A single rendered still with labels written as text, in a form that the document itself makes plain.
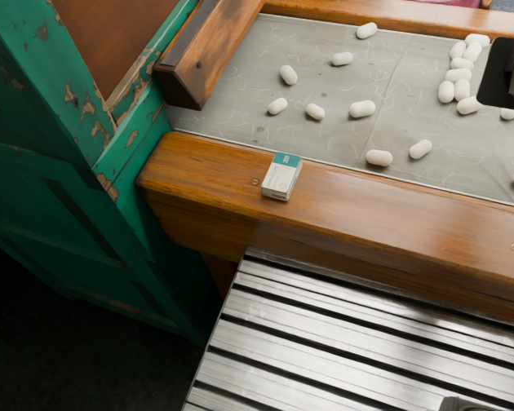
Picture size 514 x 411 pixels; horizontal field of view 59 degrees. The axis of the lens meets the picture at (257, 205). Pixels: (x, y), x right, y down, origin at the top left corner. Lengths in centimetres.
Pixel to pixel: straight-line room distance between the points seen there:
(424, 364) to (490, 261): 15
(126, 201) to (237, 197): 16
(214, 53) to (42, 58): 28
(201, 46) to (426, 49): 36
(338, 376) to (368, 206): 21
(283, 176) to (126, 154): 21
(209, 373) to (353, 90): 46
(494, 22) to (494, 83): 33
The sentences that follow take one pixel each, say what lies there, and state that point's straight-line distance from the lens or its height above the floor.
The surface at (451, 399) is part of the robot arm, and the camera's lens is 45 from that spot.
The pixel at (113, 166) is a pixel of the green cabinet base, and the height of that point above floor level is 81.
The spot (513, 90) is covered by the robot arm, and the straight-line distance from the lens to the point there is 38.
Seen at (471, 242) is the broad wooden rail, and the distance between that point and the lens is 57.
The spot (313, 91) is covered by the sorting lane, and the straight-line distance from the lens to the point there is 74.
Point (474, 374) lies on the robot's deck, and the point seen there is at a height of 67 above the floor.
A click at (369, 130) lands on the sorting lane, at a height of 74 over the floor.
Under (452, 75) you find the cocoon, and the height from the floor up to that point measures 76.
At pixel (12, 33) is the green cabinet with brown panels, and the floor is 102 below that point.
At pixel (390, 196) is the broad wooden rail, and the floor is 76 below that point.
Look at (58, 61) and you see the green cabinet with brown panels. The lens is 51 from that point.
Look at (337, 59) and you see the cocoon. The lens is 77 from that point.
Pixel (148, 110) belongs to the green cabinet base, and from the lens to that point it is 65.
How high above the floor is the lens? 125
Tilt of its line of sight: 57 degrees down
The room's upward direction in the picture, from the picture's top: 12 degrees counter-clockwise
